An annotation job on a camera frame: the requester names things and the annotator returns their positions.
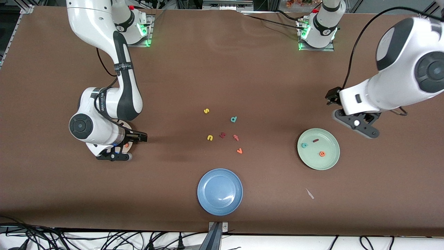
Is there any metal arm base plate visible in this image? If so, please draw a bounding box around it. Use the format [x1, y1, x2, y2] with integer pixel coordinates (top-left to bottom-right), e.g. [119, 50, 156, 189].
[297, 19, 335, 52]
[125, 14, 154, 48]

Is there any beige plate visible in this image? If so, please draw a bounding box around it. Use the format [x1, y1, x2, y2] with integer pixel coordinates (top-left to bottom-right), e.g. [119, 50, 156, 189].
[116, 120, 134, 155]

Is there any blue plate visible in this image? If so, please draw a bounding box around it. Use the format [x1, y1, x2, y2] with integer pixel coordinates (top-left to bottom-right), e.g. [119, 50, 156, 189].
[197, 168, 244, 216]

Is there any aluminium frame rail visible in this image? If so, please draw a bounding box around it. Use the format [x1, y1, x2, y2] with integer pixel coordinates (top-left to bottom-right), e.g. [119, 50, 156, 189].
[428, 0, 444, 16]
[0, 5, 35, 69]

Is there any green plate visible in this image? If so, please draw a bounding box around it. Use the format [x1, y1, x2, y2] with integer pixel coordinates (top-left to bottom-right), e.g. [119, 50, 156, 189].
[297, 128, 341, 171]

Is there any black base cable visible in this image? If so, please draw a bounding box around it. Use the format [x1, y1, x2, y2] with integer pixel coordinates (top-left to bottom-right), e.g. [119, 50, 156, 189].
[240, 12, 306, 32]
[276, 9, 314, 22]

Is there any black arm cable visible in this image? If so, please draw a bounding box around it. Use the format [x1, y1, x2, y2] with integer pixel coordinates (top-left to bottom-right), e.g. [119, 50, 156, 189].
[342, 6, 444, 117]
[95, 47, 148, 134]

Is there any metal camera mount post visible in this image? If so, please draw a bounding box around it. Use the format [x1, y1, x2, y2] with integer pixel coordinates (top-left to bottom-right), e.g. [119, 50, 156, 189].
[199, 222, 229, 250]

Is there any brown table cover sheet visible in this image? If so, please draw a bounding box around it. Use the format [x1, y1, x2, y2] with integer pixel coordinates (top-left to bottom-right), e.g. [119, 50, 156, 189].
[0, 6, 444, 237]

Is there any grey power strip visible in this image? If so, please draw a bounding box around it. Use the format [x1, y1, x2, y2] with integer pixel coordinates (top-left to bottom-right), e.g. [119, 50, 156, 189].
[202, 0, 255, 11]

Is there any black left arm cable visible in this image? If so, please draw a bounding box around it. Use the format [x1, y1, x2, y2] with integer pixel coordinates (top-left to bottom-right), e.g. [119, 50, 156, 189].
[342, 6, 444, 117]

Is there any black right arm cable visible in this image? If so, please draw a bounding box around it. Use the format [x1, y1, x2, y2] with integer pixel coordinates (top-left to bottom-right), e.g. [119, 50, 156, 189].
[95, 47, 148, 134]

